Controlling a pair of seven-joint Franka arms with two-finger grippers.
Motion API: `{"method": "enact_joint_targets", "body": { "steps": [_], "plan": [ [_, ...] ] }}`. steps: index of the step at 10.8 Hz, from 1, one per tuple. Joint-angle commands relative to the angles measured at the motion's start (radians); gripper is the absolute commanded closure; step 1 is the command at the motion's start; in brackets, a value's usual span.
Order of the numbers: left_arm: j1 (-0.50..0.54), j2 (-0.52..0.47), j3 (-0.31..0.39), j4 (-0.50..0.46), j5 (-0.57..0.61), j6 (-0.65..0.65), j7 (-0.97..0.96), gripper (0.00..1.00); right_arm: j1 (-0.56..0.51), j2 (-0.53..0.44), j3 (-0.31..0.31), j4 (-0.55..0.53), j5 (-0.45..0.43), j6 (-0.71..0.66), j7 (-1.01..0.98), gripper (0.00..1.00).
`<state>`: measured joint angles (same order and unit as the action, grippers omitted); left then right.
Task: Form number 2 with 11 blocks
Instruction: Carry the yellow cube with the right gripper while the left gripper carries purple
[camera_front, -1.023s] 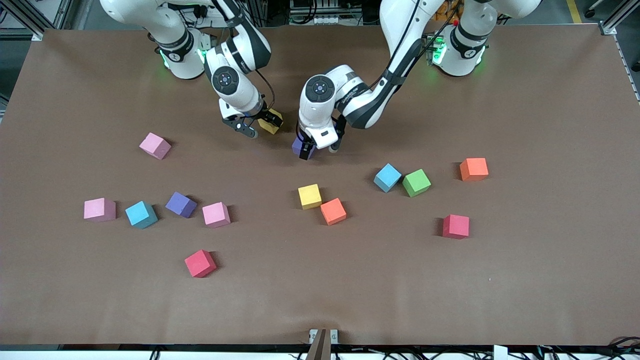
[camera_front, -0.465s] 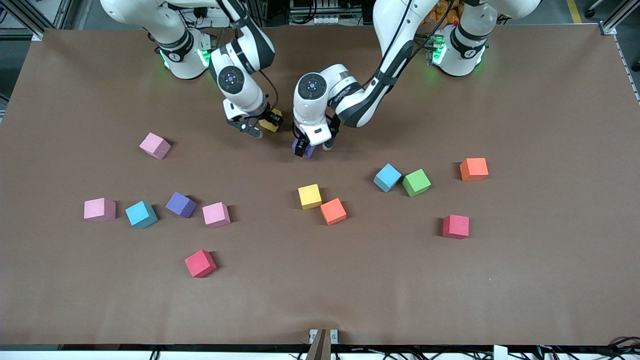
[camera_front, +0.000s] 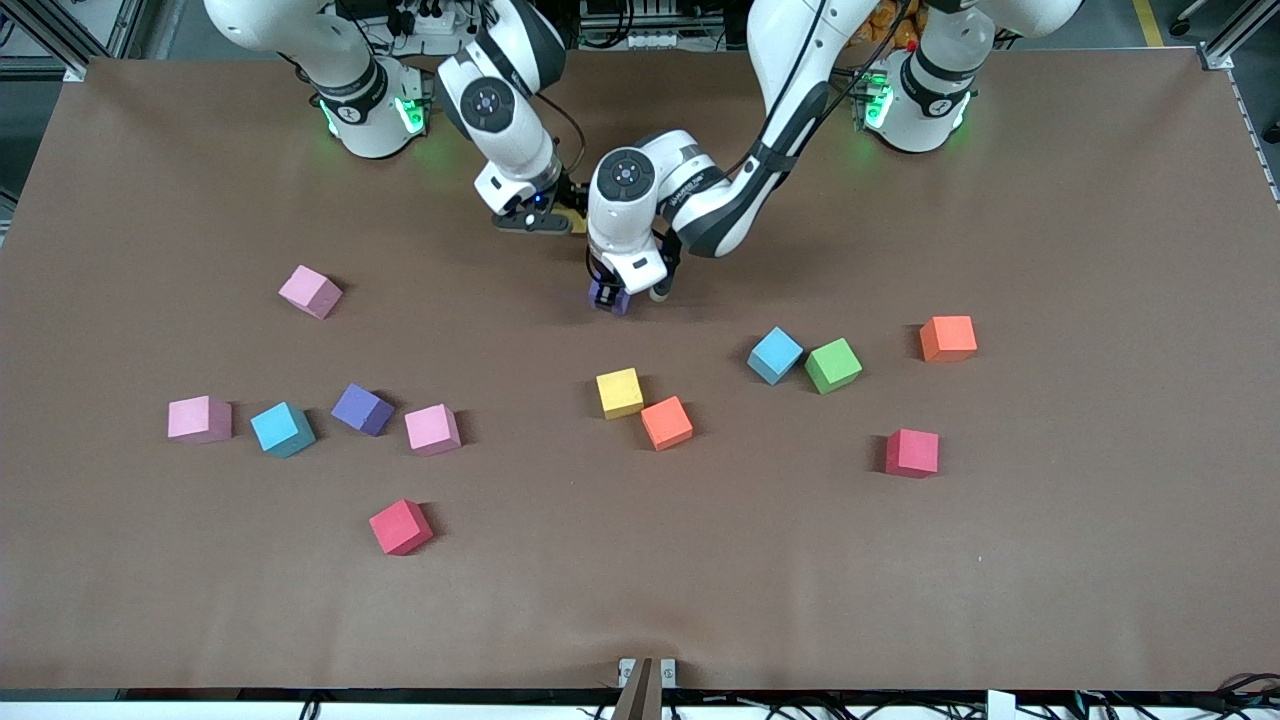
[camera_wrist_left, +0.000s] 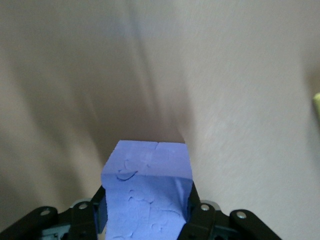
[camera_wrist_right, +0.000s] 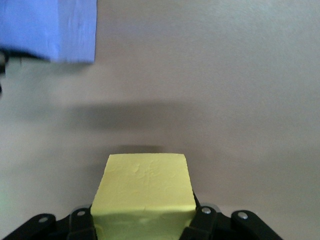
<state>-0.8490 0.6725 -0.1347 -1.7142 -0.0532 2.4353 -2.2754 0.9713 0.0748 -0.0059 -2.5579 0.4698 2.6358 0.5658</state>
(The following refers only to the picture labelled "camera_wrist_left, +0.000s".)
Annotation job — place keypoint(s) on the yellow foam cube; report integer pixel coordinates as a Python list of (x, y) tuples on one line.
[(317, 102)]

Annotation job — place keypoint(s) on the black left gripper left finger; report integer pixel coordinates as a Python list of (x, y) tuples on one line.
[(75, 222)]

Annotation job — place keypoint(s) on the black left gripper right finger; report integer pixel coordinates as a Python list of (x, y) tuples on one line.
[(207, 222)]

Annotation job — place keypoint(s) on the purple foam cube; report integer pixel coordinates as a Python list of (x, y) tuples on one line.
[(147, 200)]

